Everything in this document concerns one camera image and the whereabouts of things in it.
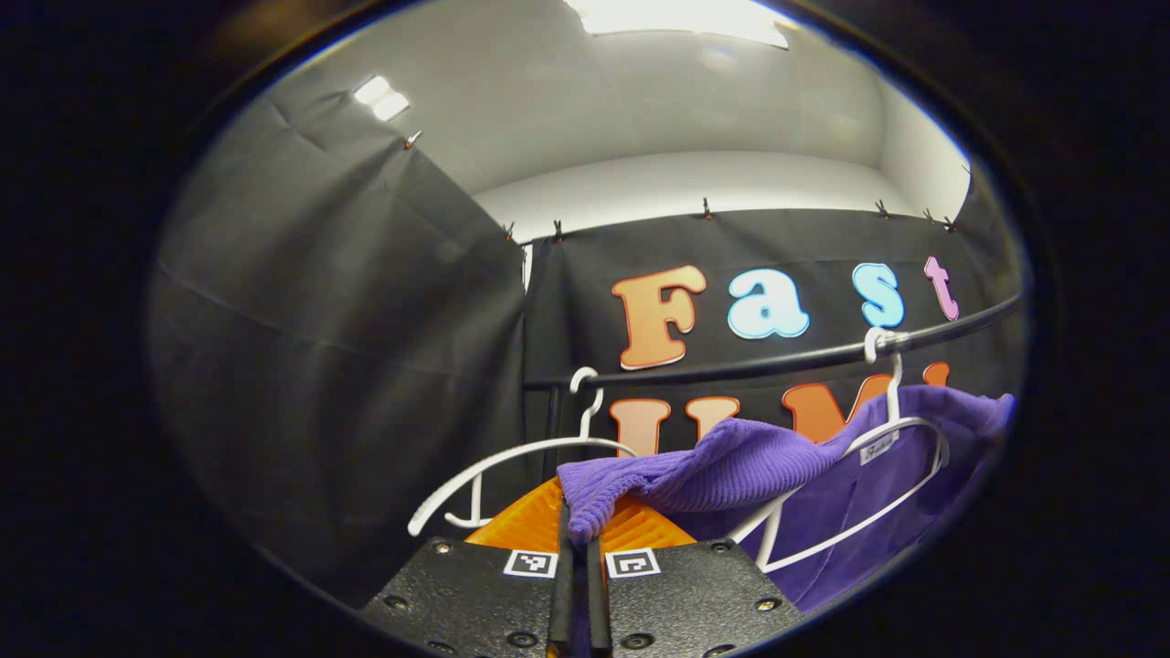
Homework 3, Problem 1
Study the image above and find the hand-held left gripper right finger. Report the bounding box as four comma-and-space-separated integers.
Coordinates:
585, 498, 807, 658

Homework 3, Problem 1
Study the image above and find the white plastic hanger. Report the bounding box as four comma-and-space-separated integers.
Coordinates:
407, 366, 641, 537
727, 326, 952, 574

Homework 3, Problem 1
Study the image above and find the purple corduroy jacket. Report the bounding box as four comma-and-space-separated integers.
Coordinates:
556, 384, 1017, 615

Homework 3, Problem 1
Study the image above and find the black clothes rack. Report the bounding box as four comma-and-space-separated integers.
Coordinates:
523, 294, 1023, 485

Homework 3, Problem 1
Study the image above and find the small ceiling light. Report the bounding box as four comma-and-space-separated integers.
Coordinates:
354, 75, 411, 122

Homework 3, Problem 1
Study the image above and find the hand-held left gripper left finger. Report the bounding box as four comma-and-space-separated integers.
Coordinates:
359, 475, 577, 658

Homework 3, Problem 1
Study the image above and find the row of backdrop clips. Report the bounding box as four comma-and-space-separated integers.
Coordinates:
402, 131, 961, 243

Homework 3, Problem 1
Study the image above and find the large ceiling light panel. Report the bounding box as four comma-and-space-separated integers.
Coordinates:
565, 0, 792, 48

